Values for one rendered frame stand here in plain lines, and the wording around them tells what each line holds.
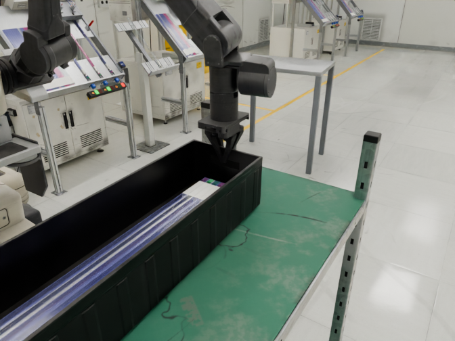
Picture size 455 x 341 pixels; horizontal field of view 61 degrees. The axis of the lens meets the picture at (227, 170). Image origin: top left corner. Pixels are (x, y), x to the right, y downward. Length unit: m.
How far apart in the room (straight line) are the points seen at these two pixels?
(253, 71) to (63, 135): 2.67
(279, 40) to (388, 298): 5.66
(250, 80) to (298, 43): 6.29
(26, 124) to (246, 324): 2.69
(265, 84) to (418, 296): 1.65
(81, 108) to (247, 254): 2.77
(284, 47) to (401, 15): 3.35
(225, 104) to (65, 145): 2.65
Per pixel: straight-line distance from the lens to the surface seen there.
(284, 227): 0.77
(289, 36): 7.05
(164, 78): 3.96
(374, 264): 2.28
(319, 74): 2.83
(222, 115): 0.75
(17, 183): 1.44
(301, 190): 0.90
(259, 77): 0.71
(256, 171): 0.76
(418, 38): 9.61
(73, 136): 3.34
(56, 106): 3.21
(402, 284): 2.21
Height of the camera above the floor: 1.39
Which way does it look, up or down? 27 degrees down
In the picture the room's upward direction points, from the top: straight up
